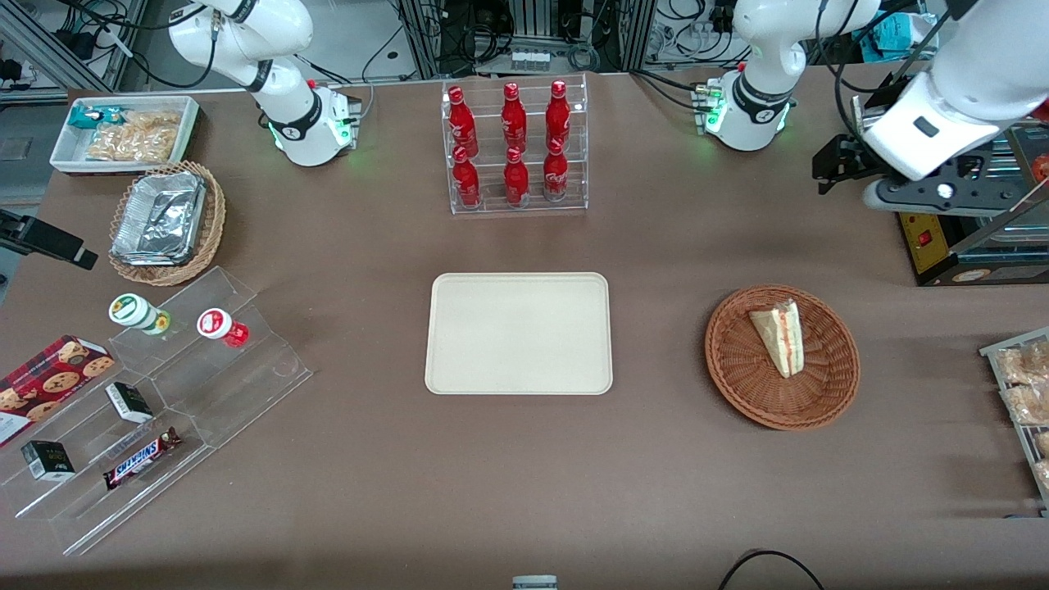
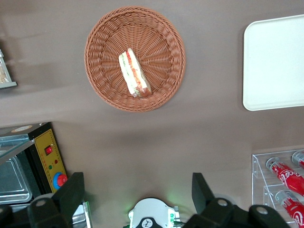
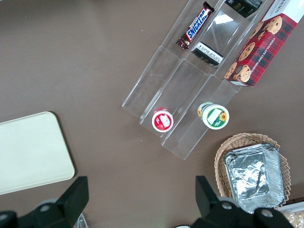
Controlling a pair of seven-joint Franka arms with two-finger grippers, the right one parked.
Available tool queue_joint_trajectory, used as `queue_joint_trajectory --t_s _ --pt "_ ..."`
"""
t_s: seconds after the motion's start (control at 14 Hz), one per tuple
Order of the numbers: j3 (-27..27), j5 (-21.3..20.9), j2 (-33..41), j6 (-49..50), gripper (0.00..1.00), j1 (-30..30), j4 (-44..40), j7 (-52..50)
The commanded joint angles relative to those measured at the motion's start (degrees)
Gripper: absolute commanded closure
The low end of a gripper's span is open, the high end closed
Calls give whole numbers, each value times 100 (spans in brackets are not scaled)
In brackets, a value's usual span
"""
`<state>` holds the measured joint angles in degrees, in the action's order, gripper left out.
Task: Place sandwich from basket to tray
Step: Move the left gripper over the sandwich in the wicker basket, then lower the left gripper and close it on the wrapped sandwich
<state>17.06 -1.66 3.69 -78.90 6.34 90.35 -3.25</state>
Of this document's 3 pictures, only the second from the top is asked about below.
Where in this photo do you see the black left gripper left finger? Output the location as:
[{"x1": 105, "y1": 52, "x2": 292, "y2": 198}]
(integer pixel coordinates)
[{"x1": 27, "y1": 172, "x2": 86, "y2": 228}]

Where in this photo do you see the round brown wicker basket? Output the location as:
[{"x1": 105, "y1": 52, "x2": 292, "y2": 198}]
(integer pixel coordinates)
[{"x1": 84, "y1": 6, "x2": 186, "y2": 113}]

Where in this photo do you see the red cola bottle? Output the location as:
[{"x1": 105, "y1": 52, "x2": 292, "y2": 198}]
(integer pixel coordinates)
[
  {"x1": 291, "y1": 150, "x2": 304, "y2": 170},
  {"x1": 265, "y1": 156, "x2": 304, "y2": 198},
  {"x1": 275, "y1": 189, "x2": 304, "y2": 225}
]

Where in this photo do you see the clear acrylic bottle rack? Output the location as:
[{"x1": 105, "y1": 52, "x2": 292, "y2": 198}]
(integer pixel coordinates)
[{"x1": 251, "y1": 149, "x2": 304, "y2": 225}]

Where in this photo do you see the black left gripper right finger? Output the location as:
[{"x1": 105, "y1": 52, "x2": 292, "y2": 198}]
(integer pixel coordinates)
[{"x1": 182, "y1": 172, "x2": 291, "y2": 228}]

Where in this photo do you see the black sealing machine yellow panel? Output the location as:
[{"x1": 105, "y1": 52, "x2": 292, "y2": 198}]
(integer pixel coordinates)
[{"x1": 0, "y1": 122, "x2": 69, "y2": 212}]

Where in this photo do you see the clear bag of snacks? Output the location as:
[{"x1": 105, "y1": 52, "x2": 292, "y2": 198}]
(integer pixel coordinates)
[{"x1": 0, "y1": 49, "x2": 9, "y2": 84}]

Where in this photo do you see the triangle sandwich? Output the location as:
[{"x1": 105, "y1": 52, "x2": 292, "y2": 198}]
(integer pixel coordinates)
[{"x1": 118, "y1": 47, "x2": 152, "y2": 98}]

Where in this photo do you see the cream rectangular serving tray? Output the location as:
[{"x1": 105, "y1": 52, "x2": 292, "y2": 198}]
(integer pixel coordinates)
[{"x1": 242, "y1": 14, "x2": 304, "y2": 112}]

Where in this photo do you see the grey snack tray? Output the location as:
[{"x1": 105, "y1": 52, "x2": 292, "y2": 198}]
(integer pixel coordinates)
[{"x1": 0, "y1": 40, "x2": 18, "y2": 89}]

